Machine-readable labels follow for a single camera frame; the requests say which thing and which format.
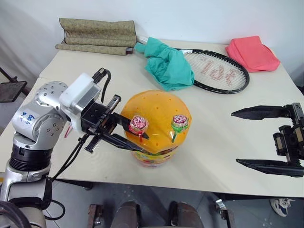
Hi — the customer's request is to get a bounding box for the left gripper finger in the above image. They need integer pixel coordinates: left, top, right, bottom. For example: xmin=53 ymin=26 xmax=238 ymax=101
xmin=100 ymin=133 xmax=145 ymax=153
xmin=111 ymin=112 xmax=150 ymax=140

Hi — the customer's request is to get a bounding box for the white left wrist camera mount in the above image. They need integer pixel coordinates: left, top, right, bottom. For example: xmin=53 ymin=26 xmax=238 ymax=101
xmin=58 ymin=72 xmax=102 ymax=132

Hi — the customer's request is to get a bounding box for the dark metal table frame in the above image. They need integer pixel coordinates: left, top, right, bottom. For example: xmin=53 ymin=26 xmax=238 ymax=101
xmin=48 ymin=178 xmax=304 ymax=202

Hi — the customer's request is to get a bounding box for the rusty metal table foot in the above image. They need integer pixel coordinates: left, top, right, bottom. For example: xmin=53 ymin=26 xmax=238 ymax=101
xmin=88 ymin=204 xmax=104 ymax=228

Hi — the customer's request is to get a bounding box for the dark metal stand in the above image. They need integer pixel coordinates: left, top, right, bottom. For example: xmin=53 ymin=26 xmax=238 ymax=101
xmin=0 ymin=67 xmax=29 ymax=104

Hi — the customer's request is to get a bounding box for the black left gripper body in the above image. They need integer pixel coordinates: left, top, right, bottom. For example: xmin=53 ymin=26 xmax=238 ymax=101
xmin=80 ymin=94 xmax=122 ymax=154

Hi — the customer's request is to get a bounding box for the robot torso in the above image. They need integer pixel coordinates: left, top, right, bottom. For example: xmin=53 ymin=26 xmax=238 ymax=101
xmin=0 ymin=200 xmax=46 ymax=228

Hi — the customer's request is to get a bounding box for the coral pink folded cloth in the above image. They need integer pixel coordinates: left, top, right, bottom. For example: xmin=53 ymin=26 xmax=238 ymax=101
xmin=225 ymin=35 xmax=282 ymax=73

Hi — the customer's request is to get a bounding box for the teal crumpled cloth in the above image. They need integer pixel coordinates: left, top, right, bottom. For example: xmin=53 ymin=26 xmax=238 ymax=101
xmin=133 ymin=37 xmax=196 ymax=92

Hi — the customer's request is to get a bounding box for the dark rounded shape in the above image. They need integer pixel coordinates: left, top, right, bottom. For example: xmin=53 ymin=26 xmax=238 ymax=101
xmin=110 ymin=200 xmax=142 ymax=228
xmin=168 ymin=201 xmax=205 ymax=228

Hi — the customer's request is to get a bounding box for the olive rolled fabric mat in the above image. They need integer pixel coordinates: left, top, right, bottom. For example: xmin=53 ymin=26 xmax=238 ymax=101
xmin=55 ymin=17 xmax=137 ymax=57

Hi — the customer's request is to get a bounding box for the yellow plastic lollipop jar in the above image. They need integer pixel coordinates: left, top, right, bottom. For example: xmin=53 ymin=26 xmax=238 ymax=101
xmin=119 ymin=89 xmax=193 ymax=168

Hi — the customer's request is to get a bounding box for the white blue sneaker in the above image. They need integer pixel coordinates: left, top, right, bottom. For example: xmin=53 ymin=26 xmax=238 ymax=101
xmin=269 ymin=197 xmax=296 ymax=218

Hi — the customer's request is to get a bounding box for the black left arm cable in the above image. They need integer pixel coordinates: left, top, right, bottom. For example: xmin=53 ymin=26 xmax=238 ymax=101
xmin=44 ymin=67 xmax=113 ymax=221

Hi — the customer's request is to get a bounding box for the black tennis racket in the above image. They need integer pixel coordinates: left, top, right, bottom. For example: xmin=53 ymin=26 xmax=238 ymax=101
xmin=135 ymin=34 xmax=251 ymax=95

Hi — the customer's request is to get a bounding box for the metal table caster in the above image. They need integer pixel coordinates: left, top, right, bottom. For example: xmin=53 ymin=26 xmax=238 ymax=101
xmin=214 ymin=198 xmax=236 ymax=228

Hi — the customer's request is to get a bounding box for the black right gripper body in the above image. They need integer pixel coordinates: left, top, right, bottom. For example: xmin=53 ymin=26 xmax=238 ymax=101
xmin=272 ymin=102 xmax=304 ymax=167

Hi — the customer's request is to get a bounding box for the red stick lollipop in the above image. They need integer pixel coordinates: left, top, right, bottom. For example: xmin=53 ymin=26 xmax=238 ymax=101
xmin=128 ymin=114 xmax=149 ymax=143

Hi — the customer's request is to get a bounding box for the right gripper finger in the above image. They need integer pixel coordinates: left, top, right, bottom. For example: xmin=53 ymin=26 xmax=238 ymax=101
xmin=235 ymin=158 xmax=304 ymax=178
xmin=230 ymin=104 xmax=292 ymax=120

